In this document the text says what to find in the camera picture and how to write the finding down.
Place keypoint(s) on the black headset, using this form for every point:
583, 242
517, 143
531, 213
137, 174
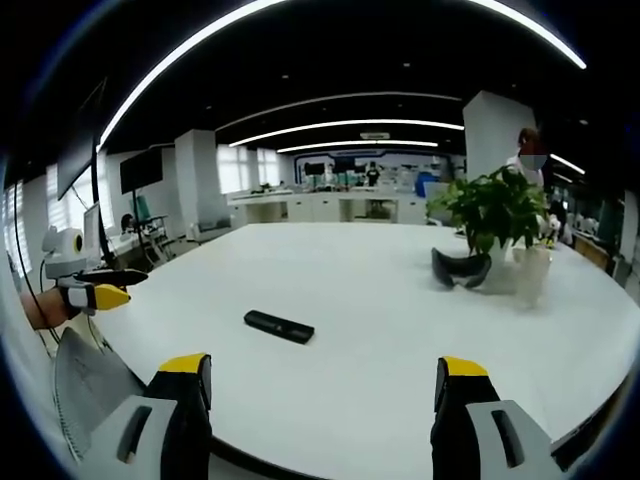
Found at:
460, 272

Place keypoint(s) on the white desktop monitor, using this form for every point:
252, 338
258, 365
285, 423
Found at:
92, 227

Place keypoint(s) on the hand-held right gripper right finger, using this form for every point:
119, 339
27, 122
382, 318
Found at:
480, 430

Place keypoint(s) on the black remote control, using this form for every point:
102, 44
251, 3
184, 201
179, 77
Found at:
279, 326

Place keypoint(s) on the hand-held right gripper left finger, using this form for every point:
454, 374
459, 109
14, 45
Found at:
150, 430

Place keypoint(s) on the white counter cabinets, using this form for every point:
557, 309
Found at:
325, 206

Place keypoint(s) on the grey mesh office chair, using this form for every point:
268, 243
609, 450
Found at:
90, 390

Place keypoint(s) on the green potted plant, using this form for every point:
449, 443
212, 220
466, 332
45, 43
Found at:
495, 210

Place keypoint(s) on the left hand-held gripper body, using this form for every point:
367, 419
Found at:
61, 252

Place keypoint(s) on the black monitor on stand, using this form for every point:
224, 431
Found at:
141, 171

